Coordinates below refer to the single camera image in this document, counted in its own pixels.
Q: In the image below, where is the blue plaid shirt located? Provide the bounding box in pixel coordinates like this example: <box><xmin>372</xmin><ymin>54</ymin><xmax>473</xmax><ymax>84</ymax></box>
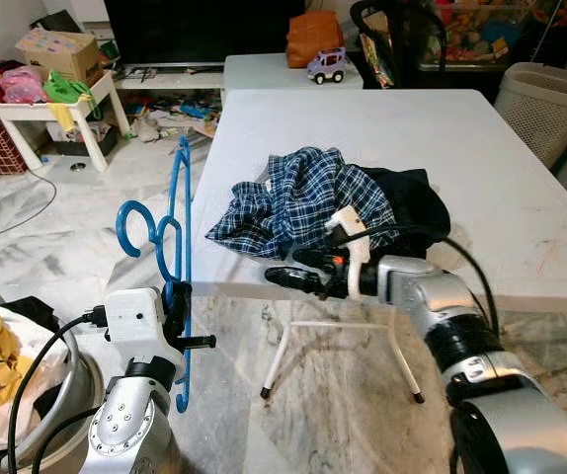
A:
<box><xmin>206</xmin><ymin>147</ymin><xmax>399</xmax><ymax>261</ymax></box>

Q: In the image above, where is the blue plastic clothes hanger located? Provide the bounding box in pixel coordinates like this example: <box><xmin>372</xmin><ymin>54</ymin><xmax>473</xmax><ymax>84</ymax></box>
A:
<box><xmin>116</xmin><ymin>134</ymin><xmax>198</xmax><ymax>414</ymax></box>

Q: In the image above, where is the black garment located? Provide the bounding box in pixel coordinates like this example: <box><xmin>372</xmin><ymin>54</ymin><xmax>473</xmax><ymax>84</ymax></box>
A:
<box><xmin>361</xmin><ymin>166</ymin><xmax>452</xmax><ymax>250</ymax></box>

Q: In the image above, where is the white laundry bin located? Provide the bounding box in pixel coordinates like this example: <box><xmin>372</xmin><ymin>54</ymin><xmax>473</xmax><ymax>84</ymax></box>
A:
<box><xmin>0</xmin><ymin>276</ymin><xmax>109</xmax><ymax>474</ymax></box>

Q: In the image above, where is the white folding table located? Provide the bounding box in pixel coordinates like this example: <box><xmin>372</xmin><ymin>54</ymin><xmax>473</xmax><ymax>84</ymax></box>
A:
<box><xmin>193</xmin><ymin>89</ymin><xmax>567</xmax><ymax>404</ymax></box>

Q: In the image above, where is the white low table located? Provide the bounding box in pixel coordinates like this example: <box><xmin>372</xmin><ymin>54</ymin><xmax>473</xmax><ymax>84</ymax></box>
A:
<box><xmin>222</xmin><ymin>53</ymin><xmax>365</xmax><ymax>93</ymax></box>

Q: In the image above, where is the purple toy car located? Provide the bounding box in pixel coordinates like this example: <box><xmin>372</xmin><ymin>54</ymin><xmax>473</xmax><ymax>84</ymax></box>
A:
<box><xmin>306</xmin><ymin>46</ymin><xmax>350</xmax><ymax>86</ymax></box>

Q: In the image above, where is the orange bag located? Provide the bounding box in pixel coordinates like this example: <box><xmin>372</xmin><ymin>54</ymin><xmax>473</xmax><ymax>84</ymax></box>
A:
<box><xmin>285</xmin><ymin>10</ymin><xmax>346</xmax><ymax>70</ymax></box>

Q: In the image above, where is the small white kids table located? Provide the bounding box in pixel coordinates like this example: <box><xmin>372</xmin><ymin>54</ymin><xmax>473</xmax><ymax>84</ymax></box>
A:
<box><xmin>0</xmin><ymin>69</ymin><xmax>132</xmax><ymax>175</ymax></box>

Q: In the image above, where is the black chair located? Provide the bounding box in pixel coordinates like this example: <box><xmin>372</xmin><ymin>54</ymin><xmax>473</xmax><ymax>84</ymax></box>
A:
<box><xmin>350</xmin><ymin>0</ymin><xmax>449</xmax><ymax>92</ymax></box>

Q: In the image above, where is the black television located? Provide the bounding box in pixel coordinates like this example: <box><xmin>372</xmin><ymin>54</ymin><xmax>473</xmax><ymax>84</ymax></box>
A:
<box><xmin>104</xmin><ymin>0</ymin><xmax>309</xmax><ymax>68</ymax></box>

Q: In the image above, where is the pink bag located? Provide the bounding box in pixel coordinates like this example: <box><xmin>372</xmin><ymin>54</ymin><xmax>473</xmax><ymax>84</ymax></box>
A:
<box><xmin>0</xmin><ymin>63</ymin><xmax>47</xmax><ymax>106</ymax></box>

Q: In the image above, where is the grey laundry basket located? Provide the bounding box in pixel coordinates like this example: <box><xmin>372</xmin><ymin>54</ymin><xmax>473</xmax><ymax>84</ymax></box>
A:
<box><xmin>493</xmin><ymin>61</ymin><xmax>567</xmax><ymax>171</ymax></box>

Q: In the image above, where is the cardboard box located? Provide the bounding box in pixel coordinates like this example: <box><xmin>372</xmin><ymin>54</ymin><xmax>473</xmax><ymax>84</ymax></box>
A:
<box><xmin>17</xmin><ymin>27</ymin><xmax>104</xmax><ymax>86</ymax></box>

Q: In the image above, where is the colourful toy shelf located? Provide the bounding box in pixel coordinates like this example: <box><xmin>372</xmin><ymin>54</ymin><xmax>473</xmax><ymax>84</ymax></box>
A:
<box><xmin>417</xmin><ymin>0</ymin><xmax>567</xmax><ymax>72</ymax></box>

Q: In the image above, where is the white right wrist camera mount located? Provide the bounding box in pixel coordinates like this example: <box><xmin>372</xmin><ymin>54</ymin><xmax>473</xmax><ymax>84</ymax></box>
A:
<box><xmin>328</xmin><ymin>205</ymin><xmax>375</xmax><ymax>299</ymax></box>

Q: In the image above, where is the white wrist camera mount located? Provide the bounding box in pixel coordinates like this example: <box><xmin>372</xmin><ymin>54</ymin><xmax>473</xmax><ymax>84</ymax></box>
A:
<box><xmin>103</xmin><ymin>287</ymin><xmax>166</xmax><ymax>364</ymax></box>
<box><xmin>328</xmin><ymin>205</ymin><xmax>375</xmax><ymax>299</ymax></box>

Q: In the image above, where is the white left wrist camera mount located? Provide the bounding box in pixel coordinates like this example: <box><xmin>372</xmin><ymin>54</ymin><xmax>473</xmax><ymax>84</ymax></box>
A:
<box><xmin>103</xmin><ymin>287</ymin><xmax>166</xmax><ymax>364</ymax></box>

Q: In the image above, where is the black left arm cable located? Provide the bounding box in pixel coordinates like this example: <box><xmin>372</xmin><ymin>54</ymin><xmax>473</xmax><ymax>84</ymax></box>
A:
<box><xmin>7</xmin><ymin>306</ymin><xmax>107</xmax><ymax>474</ymax></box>

